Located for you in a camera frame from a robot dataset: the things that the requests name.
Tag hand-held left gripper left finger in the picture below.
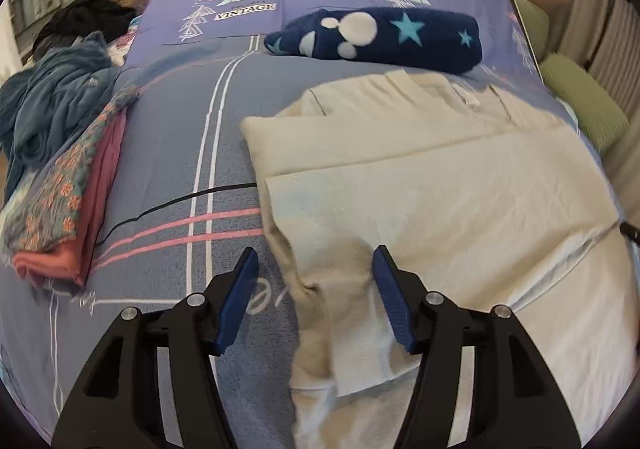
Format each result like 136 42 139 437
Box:
50 246 261 449

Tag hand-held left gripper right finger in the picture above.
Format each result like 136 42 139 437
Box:
371 245 583 449

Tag cream pants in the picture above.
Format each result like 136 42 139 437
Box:
240 70 626 449

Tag green ribbed cushion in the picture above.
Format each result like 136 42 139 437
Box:
540 54 631 156
512 0 551 66

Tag printed blue bed sheet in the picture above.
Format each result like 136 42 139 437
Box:
0 0 616 449

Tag pink folded cloth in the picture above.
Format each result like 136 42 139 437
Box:
12 106 128 287

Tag floral folded cloth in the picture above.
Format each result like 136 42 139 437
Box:
0 86 141 255

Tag beige pleated curtain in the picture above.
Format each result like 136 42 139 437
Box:
545 0 640 122

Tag navy star print fleece garment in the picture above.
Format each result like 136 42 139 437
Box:
265 6 483 76

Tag blue-grey crumpled garment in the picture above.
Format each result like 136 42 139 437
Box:
0 31 136 200

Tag black crumpled garment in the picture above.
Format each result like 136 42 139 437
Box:
35 0 137 54

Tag black cable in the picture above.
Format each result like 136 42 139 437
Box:
94 183 260 247

